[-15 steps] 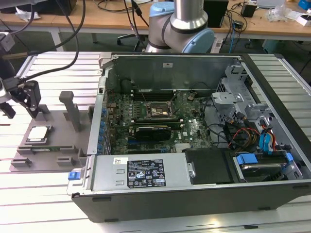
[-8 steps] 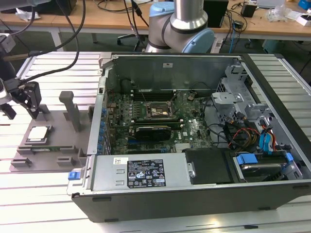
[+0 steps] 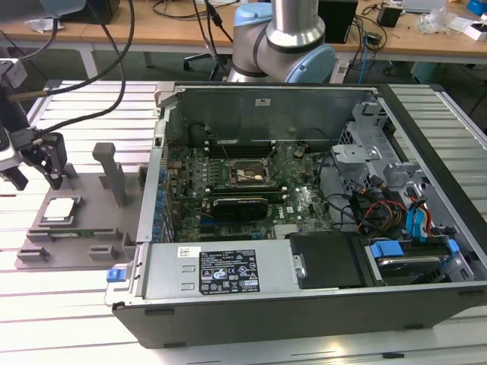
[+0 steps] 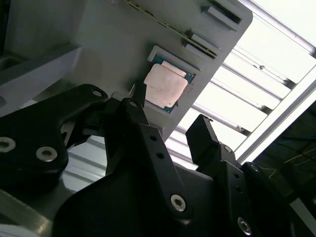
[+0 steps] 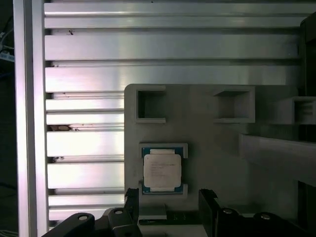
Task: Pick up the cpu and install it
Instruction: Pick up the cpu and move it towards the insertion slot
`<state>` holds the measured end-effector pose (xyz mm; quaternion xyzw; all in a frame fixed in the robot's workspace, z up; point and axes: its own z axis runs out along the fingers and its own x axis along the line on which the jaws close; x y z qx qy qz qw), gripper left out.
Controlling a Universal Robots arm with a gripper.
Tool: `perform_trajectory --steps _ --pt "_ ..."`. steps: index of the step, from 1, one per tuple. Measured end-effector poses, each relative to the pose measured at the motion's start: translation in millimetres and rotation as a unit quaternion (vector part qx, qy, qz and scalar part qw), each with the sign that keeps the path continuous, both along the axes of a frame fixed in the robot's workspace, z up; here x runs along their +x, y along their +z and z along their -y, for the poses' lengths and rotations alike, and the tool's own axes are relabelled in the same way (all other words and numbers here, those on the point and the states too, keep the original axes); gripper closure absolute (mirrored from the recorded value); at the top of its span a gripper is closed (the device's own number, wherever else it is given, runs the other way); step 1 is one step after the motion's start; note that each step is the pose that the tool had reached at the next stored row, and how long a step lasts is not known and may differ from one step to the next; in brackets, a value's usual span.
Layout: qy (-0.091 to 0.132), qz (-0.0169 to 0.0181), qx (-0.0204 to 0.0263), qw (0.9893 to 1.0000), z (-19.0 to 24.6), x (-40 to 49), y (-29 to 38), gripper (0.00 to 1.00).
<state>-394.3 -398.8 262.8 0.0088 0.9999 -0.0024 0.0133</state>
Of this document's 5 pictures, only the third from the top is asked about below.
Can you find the white cardboard box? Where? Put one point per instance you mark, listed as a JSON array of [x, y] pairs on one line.
[[477, 34]]

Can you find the silver chipset heatsink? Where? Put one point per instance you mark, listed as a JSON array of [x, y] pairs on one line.
[[287, 231]]

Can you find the blue case latch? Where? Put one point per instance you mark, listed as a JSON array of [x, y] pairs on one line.
[[116, 275]]

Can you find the silver power supply unit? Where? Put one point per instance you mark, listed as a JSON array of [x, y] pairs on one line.
[[171, 273]]

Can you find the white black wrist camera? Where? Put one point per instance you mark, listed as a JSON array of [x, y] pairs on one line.
[[5, 152]]

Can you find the teal bin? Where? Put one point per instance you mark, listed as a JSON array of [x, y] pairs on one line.
[[430, 72]]

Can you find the CPU socket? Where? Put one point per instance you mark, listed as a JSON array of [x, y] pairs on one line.
[[249, 173]]

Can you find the blue plastic item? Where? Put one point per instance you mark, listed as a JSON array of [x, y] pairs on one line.
[[477, 5]]

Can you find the small black box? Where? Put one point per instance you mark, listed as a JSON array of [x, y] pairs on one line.
[[388, 17]]

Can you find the round coin cell battery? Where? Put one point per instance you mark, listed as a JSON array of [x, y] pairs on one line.
[[298, 153]]

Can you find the black open PC case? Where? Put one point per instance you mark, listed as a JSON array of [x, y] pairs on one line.
[[266, 319]]

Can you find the hard disk in blue carrier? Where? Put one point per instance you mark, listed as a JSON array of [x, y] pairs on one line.
[[386, 251]]

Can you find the green motherboard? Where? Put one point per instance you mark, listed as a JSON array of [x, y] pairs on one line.
[[304, 197]]

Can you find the black graphics card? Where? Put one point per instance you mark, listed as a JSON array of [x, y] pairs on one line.
[[239, 209]]

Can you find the crumpled white paper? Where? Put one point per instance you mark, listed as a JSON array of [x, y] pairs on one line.
[[40, 24]]

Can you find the silver CPU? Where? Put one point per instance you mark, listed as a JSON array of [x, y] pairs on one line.
[[60, 208]]

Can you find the white power strip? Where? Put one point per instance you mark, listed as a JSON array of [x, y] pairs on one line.
[[340, 72]]

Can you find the gray parts rack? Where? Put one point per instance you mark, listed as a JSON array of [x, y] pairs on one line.
[[87, 228]]

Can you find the large black equipment box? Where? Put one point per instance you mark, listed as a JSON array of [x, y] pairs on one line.
[[102, 11]]

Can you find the clear plastic bags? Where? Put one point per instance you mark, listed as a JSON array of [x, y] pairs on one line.
[[437, 21]]

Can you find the black plastic shroud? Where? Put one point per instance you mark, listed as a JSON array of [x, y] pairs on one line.
[[327, 258]]

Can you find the wooden desk with clutter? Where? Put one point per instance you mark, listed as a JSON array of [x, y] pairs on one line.
[[418, 45]]

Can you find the silver flat device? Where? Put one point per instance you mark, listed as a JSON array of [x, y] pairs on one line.
[[424, 4]]

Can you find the black office chair base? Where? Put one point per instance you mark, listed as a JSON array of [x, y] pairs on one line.
[[201, 59]]

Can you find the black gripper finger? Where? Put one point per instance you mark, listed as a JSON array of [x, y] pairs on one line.
[[17, 178], [55, 159]]

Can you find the black RAM slot bank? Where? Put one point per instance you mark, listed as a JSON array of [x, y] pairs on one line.
[[236, 151], [243, 189]]

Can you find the wooden desk white legs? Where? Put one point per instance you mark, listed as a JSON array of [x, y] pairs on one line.
[[167, 34]]

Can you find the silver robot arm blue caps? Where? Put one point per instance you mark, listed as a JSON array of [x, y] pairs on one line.
[[289, 38]]

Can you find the silver metal drive cage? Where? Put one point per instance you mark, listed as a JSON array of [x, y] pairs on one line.
[[354, 156]]

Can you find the thin metal locking lever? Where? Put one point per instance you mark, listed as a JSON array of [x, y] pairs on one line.
[[223, 150]]

